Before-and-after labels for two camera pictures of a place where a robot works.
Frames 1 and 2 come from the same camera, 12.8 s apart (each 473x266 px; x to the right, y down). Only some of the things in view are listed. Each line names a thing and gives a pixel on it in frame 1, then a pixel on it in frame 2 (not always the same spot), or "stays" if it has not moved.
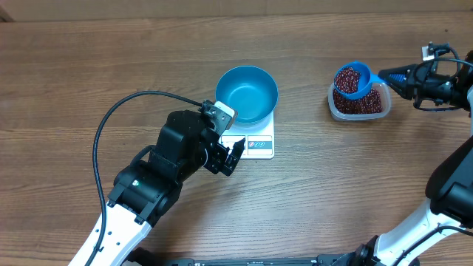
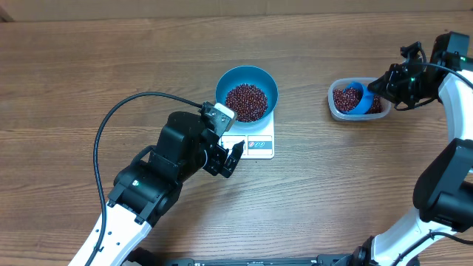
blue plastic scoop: x=367 y=80 to x=366 y=100
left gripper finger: x=237 y=149 stays
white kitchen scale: x=259 y=143 stays
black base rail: x=349 y=257 stays
